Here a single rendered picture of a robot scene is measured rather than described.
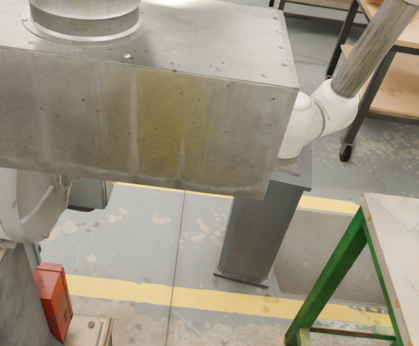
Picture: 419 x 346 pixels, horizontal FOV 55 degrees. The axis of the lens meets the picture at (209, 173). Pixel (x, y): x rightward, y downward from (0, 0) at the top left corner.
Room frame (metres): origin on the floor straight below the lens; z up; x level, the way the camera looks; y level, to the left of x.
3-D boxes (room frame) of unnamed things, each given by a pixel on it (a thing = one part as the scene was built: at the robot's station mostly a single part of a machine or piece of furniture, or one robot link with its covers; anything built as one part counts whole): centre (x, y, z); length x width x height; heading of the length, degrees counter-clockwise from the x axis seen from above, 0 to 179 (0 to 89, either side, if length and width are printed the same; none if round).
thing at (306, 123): (1.24, -0.26, 0.87); 0.18 x 0.16 x 0.22; 129
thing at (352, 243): (0.83, -0.48, 0.45); 0.05 x 0.05 x 0.90; 4
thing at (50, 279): (0.58, 0.50, 0.49); 0.25 x 0.12 x 0.37; 94
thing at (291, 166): (1.23, -0.23, 0.73); 0.22 x 0.18 x 0.06; 87
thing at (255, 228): (1.23, -0.25, 0.35); 0.28 x 0.28 x 0.70; 87
